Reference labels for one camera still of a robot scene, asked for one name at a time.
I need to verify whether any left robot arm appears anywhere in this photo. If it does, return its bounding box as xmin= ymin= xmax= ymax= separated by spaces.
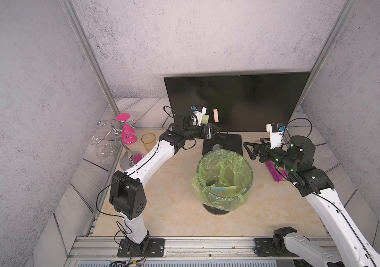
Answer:
xmin=98 ymin=111 xmax=219 ymax=257

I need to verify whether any black trash bin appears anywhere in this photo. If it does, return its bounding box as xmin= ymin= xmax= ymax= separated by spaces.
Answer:
xmin=200 ymin=150 xmax=252 ymax=216

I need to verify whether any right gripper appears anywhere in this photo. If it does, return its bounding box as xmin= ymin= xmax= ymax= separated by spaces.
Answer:
xmin=244 ymin=137 xmax=299 ymax=175

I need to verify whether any black computer monitor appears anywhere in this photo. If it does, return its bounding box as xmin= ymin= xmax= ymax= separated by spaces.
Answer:
xmin=164 ymin=72 xmax=310 ymax=132

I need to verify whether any right aluminium frame post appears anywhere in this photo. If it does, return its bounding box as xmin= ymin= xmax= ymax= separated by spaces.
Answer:
xmin=292 ymin=0 xmax=358 ymax=116

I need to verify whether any light green sticky note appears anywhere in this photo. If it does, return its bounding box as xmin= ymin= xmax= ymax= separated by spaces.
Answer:
xmin=224 ymin=186 xmax=237 ymax=197

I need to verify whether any amber plastic cup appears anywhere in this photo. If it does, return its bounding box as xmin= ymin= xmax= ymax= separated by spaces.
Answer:
xmin=141 ymin=132 xmax=156 ymax=152

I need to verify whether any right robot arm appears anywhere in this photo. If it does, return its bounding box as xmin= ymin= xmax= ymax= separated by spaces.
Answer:
xmin=243 ymin=135 xmax=380 ymax=267

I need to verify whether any blue sticky note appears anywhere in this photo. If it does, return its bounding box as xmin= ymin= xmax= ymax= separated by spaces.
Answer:
xmin=210 ymin=186 xmax=228 ymax=197

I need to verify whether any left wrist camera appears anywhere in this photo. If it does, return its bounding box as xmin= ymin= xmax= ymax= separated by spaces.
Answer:
xmin=191 ymin=105 xmax=207 ymax=126

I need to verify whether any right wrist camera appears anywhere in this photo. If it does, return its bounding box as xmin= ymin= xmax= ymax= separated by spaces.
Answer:
xmin=266 ymin=122 xmax=286 ymax=150

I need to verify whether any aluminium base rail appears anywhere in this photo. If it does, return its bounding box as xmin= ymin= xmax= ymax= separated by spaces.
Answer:
xmin=64 ymin=235 xmax=358 ymax=267

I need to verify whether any small pink narrow sticky note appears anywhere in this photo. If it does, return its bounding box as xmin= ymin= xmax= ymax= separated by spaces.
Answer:
xmin=213 ymin=109 xmax=219 ymax=123

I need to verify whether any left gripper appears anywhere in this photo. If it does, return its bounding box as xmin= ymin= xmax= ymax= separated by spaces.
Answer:
xmin=181 ymin=122 xmax=219 ymax=141

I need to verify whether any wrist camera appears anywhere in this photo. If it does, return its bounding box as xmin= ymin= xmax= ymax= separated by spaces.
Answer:
xmin=191 ymin=105 xmax=207 ymax=126
xmin=266 ymin=122 xmax=286 ymax=150

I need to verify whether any purple snack bag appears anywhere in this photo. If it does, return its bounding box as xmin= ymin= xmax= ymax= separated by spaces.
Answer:
xmin=265 ymin=161 xmax=285 ymax=182

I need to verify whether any left aluminium frame post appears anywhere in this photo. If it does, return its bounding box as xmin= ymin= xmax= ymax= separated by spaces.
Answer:
xmin=60 ymin=0 xmax=119 ymax=115

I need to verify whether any green plastic bin liner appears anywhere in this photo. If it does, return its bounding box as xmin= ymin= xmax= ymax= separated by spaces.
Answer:
xmin=190 ymin=148 xmax=254 ymax=212

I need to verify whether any black monitor stand base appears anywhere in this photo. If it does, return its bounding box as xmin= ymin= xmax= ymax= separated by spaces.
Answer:
xmin=202 ymin=132 xmax=243 ymax=156

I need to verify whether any pink wine glass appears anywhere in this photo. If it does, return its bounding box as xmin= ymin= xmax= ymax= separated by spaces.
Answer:
xmin=116 ymin=113 xmax=137 ymax=145

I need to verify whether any aluminium frame post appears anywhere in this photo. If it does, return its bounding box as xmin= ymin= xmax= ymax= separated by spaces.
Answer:
xmin=60 ymin=0 xmax=119 ymax=115
xmin=292 ymin=0 xmax=358 ymax=116

